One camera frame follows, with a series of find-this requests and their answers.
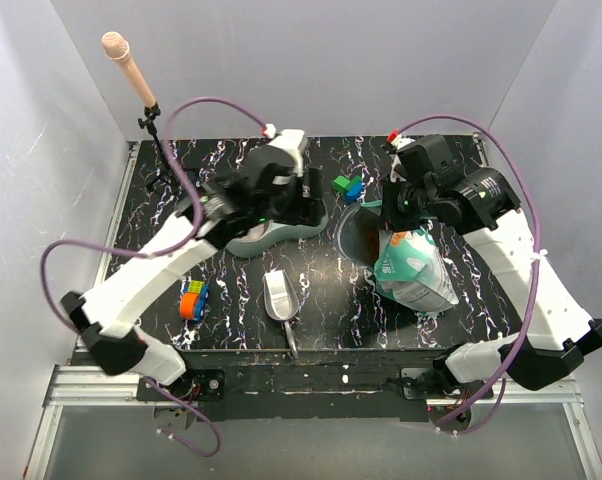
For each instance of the green toy block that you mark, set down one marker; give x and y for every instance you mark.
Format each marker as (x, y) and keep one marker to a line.
(341, 184)

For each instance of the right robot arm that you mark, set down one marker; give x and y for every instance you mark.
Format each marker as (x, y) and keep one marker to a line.
(481, 206)

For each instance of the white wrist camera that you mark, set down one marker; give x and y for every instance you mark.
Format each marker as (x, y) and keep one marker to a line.
(395, 143)
(293, 142)

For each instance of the mint double pet bowl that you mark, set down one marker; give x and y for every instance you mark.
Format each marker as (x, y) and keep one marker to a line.
(264, 236)

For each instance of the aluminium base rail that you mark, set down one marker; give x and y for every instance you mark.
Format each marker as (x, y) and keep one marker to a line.
(95, 427)

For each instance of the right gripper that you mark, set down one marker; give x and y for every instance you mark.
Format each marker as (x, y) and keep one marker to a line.
(391, 219)

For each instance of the black mounting plate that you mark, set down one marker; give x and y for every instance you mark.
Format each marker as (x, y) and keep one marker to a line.
(324, 384)

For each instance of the black microphone tripod stand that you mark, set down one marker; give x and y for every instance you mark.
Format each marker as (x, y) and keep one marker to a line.
(166, 174)

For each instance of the orange blue toy car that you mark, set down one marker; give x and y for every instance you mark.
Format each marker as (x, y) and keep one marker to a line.
(193, 300)

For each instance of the blue toy block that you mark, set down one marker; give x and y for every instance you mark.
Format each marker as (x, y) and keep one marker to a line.
(353, 190)

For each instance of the green pet food bag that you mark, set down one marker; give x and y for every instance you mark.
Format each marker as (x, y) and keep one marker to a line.
(406, 266)

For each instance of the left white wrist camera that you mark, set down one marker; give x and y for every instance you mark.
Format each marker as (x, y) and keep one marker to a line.
(293, 142)

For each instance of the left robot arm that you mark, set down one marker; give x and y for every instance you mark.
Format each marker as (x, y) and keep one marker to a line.
(271, 199)

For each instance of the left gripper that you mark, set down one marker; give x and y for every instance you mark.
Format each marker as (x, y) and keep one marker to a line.
(311, 205)

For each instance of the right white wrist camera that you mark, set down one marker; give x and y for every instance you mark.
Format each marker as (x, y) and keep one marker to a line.
(395, 143)

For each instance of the metal food scoop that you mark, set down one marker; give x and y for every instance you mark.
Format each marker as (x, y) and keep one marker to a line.
(281, 304)

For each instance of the pink microphone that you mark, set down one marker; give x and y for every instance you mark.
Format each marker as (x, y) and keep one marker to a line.
(118, 50)

